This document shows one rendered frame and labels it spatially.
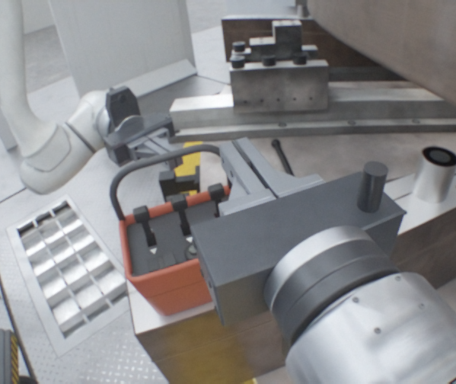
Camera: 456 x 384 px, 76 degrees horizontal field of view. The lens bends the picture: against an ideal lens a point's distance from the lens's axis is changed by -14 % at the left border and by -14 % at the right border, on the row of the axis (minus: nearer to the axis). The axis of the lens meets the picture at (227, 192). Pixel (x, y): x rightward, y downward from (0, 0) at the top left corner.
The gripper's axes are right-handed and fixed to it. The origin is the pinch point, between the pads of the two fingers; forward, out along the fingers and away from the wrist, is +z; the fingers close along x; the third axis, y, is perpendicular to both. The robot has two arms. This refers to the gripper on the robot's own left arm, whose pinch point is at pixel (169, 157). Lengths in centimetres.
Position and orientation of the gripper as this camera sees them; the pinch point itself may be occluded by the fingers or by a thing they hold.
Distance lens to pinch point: 56.3
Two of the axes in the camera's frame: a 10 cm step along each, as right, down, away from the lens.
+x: -7.5, 4.8, -4.6
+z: 6.6, 4.2, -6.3
